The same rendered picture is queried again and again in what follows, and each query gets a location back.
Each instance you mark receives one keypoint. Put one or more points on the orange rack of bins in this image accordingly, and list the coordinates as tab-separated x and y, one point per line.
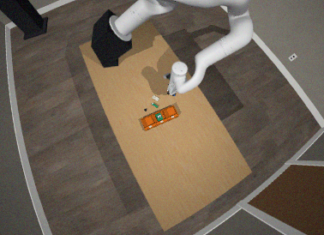
167	114

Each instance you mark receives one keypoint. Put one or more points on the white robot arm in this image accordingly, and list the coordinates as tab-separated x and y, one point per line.
241	33

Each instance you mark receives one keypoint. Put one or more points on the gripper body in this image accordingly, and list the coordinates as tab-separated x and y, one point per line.
171	89

